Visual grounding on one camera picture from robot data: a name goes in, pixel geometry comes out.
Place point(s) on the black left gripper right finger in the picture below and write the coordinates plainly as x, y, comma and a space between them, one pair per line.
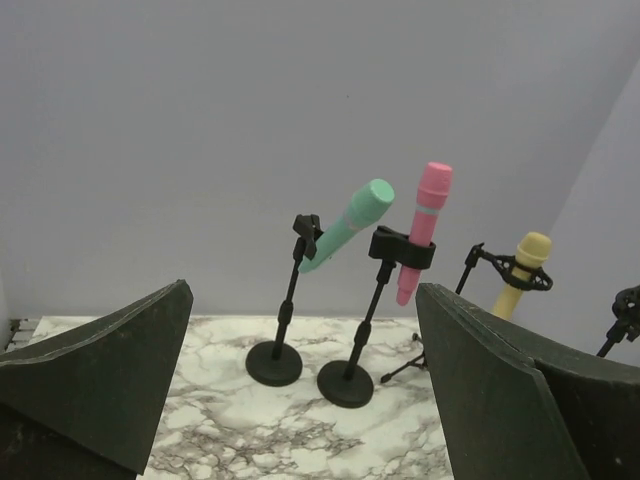
516, 405

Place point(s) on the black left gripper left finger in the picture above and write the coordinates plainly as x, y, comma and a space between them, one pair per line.
86, 403

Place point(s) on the black tripod shock-mount stand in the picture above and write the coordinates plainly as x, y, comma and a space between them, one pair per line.
504, 266

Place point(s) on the yellow toy microphone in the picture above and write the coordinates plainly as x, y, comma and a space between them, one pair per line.
533, 251

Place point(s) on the black round-base stand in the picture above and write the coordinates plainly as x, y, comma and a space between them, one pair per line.
275, 363
345, 383

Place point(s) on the pink toy microphone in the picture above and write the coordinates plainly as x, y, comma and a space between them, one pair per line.
433, 190

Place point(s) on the mint green toy microphone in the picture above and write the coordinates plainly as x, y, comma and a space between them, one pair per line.
366, 207

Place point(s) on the black shock-mount stand, right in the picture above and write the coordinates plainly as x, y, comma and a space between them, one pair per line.
625, 309

